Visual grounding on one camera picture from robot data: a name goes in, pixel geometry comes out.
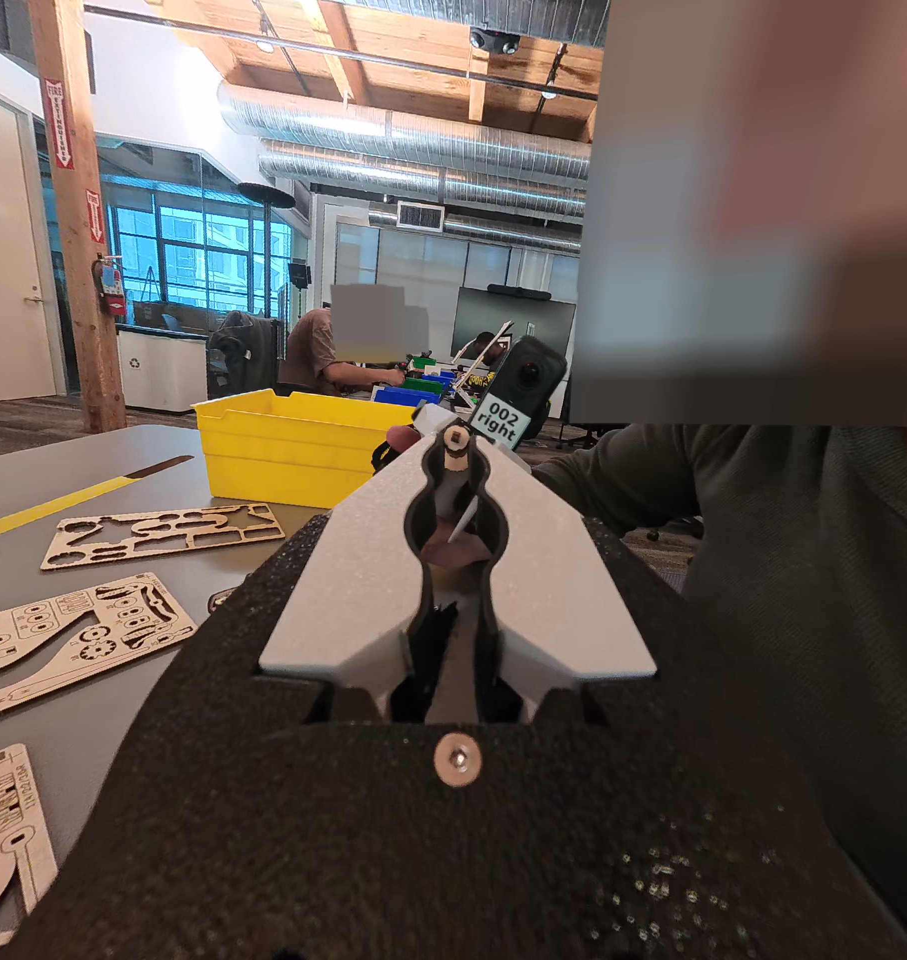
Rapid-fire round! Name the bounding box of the person's right forearm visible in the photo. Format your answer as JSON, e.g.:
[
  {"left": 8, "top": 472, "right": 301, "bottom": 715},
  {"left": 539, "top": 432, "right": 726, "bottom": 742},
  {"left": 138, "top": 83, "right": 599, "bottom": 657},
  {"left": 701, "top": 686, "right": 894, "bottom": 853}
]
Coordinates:
[{"left": 532, "top": 423, "right": 702, "bottom": 537}]

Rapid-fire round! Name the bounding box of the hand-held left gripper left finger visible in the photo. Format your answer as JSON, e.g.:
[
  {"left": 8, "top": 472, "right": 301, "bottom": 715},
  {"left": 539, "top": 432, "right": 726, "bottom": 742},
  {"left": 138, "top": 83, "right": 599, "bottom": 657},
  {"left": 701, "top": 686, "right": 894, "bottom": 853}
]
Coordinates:
[{"left": 258, "top": 431, "right": 455, "bottom": 717}]

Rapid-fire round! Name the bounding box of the yellow tape strip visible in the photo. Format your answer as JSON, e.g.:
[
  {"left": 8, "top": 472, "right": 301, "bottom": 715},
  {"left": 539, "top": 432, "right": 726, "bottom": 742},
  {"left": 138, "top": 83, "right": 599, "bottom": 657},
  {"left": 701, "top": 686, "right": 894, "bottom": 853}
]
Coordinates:
[{"left": 0, "top": 453, "right": 196, "bottom": 545}]

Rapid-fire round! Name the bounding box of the yellow plastic bin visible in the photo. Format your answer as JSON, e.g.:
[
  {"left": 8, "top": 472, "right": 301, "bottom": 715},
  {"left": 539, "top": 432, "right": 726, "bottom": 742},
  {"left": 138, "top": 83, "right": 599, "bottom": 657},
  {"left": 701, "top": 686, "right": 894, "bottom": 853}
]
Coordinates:
[{"left": 191, "top": 388, "right": 425, "bottom": 510}]

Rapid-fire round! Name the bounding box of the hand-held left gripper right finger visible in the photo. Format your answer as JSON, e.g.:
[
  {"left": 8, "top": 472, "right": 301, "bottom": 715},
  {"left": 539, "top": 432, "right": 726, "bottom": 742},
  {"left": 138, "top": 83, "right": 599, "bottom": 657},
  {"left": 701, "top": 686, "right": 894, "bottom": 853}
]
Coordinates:
[{"left": 464, "top": 433, "right": 659, "bottom": 721}]

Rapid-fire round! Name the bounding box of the office chair with jacket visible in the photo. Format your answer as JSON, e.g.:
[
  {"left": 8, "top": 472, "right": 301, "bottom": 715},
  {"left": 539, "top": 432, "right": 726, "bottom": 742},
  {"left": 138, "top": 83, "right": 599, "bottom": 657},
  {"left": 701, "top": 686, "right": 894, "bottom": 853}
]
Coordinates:
[{"left": 207, "top": 309, "right": 286, "bottom": 400}]

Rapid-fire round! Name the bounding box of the dark wall screen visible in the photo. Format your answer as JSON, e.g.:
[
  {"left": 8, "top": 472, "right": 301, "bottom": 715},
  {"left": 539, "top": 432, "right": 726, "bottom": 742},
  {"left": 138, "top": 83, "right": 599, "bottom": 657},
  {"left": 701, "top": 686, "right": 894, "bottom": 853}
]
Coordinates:
[{"left": 451, "top": 285, "right": 578, "bottom": 361}]

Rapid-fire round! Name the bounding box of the laser-cut wooden parts sheet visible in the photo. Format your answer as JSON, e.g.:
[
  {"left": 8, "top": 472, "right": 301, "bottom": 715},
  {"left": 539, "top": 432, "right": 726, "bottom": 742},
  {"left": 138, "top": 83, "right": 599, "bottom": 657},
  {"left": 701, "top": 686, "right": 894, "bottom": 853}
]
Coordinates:
[
  {"left": 41, "top": 502, "right": 286, "bottom": 573},
  {"left": 0, "top": 742, "right": 59, "bottom": 954},
  {"left": 0, "top": 572, "right": 200, "bottom": 723}
]

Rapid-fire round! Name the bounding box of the white easel stand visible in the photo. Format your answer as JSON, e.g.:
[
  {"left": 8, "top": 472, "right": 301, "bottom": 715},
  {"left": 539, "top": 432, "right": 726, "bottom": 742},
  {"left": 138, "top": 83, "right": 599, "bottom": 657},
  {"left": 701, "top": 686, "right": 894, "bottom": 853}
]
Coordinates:
[{"left": 453, "top": 321, "right": 516, "bottom": 393}]

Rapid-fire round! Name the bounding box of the black floor lamp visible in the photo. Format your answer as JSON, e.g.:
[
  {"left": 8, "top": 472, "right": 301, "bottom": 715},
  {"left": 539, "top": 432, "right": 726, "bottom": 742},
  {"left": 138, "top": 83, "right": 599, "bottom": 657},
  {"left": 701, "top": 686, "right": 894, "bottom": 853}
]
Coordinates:
[{"left": 236, "top": 181, "right": 297, "bottom": 316}]

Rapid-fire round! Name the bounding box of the red sign with lettering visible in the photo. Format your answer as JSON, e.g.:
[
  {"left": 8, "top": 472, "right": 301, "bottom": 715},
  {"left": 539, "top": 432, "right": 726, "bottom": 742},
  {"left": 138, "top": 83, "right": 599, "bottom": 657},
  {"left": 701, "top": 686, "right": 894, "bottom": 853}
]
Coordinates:
[{"left": 43, "top": 77, "right": 76, "bottom": 170}]

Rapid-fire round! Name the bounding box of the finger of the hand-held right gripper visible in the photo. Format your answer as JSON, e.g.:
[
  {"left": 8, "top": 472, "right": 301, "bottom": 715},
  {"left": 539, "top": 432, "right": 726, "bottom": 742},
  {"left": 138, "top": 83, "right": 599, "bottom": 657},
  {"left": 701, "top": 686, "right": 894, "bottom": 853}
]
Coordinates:
[{"left": 414, "top": 401, "right": 476, "bottom": 444}]

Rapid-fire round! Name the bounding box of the glass window wall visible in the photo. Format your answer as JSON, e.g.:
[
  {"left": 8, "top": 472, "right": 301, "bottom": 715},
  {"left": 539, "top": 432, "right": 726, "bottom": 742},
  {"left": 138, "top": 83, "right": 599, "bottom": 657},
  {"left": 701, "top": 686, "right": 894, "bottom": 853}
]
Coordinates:
[{"left": 97, "top": 135, "right": 297, "bottom": 316}]

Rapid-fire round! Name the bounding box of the wooden post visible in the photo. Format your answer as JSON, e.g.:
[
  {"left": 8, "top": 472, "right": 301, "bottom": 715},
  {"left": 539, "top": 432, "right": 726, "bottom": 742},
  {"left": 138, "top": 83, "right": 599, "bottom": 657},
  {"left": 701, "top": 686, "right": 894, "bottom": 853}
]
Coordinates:
[{"left": 27, "top": 0, "right": 128, "bottom": 435}]

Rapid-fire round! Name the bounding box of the white recycling cabinet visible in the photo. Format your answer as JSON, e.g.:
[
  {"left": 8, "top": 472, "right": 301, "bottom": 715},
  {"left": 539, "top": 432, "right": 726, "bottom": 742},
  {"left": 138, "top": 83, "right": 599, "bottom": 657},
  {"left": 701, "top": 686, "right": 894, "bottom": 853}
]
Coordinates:
[{"left": 116, "top": 324, "right": 211, "bottom": 415}]

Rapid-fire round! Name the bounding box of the silver ventilation duct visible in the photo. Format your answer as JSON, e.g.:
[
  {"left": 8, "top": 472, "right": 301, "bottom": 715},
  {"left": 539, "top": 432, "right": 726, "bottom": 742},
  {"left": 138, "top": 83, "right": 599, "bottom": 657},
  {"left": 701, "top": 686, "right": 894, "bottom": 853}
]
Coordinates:
[
  {"left": 217, "top": 81, "right": 597, "bottom": 162},
  {"left": 367, "top": 202, "right": 584, "bottom": 252},
  {"left": 258, "top": 138, "right": 590, "bottom": 215}
]

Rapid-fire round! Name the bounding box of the small green plastic bin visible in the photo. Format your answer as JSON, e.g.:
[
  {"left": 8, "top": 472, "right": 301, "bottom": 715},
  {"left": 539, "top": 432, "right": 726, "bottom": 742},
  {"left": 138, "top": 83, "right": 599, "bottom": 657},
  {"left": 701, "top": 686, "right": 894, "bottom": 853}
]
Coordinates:
[{"left": 401, "top": 356, "right": 455, "bottom": 395}]

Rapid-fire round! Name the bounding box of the white door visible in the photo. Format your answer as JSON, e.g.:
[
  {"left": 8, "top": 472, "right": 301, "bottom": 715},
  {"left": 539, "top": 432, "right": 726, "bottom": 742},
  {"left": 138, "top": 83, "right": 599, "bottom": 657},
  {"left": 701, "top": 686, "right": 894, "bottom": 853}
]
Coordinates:
[{"left": 0, "top": 82, "right": 59, "bottom": 406}]

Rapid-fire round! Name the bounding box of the red fire extinguisher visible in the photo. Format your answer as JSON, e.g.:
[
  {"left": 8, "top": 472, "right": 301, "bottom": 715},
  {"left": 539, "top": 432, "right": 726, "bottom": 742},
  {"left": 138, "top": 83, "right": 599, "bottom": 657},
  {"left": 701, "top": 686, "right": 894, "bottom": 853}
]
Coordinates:
[{"left": 91, "top": 253, "right": 128, "bottom": 318}]

